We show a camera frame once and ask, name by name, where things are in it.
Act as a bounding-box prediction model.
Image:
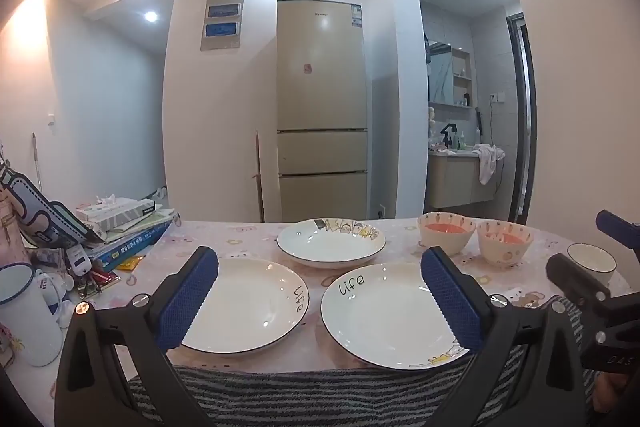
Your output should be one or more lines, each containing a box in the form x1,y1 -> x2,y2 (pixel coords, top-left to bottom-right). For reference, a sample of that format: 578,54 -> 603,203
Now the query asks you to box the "white cartoon print plate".
180,257 -> 310,354
276,218 -> 387,270
321,263 -> 476,368

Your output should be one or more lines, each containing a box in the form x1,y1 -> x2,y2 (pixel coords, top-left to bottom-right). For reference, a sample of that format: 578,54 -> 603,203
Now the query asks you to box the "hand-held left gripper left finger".
54,246 -> 221,427

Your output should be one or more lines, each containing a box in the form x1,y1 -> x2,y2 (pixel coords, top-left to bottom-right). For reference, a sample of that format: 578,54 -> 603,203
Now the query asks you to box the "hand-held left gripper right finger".
421,247 -> 587,427

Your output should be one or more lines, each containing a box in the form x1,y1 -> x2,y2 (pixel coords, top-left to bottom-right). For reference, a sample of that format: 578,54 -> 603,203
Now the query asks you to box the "black door frame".
506,13 -> 538,223

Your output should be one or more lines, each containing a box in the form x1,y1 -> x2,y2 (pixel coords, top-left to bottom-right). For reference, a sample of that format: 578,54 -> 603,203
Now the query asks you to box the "white black-rimmed bowl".
566,243 -> 617,288

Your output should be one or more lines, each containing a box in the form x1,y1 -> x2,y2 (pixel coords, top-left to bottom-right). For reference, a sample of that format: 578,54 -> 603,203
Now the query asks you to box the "bathroom mirror cabinet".
427,41 -> 473,108

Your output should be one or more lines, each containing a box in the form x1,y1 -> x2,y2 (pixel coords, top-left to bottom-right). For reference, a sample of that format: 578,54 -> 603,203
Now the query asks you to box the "white handheld device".
67,244 -> 93,279

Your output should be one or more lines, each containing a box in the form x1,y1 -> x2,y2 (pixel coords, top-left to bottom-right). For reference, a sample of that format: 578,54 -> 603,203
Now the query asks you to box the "blue cartoon bag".
0,142 -> 107,253

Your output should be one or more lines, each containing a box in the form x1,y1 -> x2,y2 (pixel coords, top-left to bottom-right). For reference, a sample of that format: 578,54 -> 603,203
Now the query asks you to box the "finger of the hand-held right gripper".
595,209 -> 640,258
545,252 -> 621,323

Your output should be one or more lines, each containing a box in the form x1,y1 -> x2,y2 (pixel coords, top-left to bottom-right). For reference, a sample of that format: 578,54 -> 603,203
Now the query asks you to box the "grey electrical panel box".
201,0 -> 246,52

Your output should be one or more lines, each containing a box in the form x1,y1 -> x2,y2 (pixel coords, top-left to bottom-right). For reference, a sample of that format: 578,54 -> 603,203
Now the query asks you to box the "grey striped cloth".
125,292 -> 601,427

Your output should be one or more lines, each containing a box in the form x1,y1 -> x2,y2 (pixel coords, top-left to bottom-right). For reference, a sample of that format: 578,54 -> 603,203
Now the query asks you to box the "white enamel mug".
0,263 -> 63,367

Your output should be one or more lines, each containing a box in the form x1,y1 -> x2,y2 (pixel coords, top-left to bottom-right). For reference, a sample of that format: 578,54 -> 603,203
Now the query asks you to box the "beige vanity cabinet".
427,152 -> 493,209

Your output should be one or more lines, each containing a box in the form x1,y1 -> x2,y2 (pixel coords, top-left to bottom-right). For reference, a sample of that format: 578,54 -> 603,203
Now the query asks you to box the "beige refrigerator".
276,0 -> 371,224

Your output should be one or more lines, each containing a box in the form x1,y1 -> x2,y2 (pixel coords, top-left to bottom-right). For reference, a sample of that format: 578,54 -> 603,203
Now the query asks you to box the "pale green book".
105,208 -> 176,244

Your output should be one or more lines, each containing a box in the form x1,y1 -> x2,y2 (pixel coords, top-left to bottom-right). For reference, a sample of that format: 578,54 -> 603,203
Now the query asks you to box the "orange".
476,219 -> 535,267
417,212 -> 477,257

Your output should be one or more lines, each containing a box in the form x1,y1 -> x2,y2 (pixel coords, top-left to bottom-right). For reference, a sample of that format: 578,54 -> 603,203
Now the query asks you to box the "white towel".
472,144 -> 505,186

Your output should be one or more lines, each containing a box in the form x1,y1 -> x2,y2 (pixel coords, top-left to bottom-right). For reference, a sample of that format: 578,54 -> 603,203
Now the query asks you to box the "white tissue box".
76,196 -> 157,228

